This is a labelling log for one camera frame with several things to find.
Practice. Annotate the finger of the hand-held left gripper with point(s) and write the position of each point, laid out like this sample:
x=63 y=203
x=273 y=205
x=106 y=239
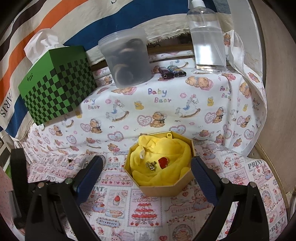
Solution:
x=18 y=185

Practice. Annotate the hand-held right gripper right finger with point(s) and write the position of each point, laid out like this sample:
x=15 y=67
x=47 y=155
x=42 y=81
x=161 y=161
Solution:
x=203 y=183

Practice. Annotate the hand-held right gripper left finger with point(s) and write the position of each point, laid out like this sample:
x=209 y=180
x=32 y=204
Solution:
x=90 y=178

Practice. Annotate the gold octagonal box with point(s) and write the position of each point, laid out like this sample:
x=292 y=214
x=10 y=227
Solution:
x=159 y=190

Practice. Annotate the red heart jewelry piece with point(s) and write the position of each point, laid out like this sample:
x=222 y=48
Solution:
x=163 y=162

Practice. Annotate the small metal jewelry cluster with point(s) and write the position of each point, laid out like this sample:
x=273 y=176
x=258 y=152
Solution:
x=150 y=165

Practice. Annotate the yellow cloth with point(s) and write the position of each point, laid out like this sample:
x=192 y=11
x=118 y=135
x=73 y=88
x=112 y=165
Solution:
x=166 y=148

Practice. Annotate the strawberry printed pink cloth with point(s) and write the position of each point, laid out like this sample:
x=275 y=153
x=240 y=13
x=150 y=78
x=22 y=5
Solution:
x=129 y=215

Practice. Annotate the bear printed white cloth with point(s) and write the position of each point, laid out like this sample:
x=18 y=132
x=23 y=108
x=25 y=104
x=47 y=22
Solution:
x=161 y=109

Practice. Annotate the green checkered tissue box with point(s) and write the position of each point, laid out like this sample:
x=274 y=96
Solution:
x=57 y=90

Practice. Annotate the black and blue lighter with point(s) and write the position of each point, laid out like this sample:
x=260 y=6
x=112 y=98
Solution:
x=177 y=71

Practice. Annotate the purple lighter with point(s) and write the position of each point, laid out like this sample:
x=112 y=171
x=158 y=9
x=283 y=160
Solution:
x=165 y=73

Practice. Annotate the translucent plastic lidded container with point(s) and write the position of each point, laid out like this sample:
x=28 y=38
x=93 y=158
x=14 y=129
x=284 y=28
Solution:
x=126 y=58

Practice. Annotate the clear spray bottle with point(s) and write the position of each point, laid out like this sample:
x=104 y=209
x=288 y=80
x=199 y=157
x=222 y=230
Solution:
x=207 y=41

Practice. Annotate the white tissue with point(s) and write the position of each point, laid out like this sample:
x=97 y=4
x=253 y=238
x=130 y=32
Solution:
x=42 y=45

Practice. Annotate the striped blanket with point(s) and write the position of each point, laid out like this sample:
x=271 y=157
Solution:
x=69 y=20

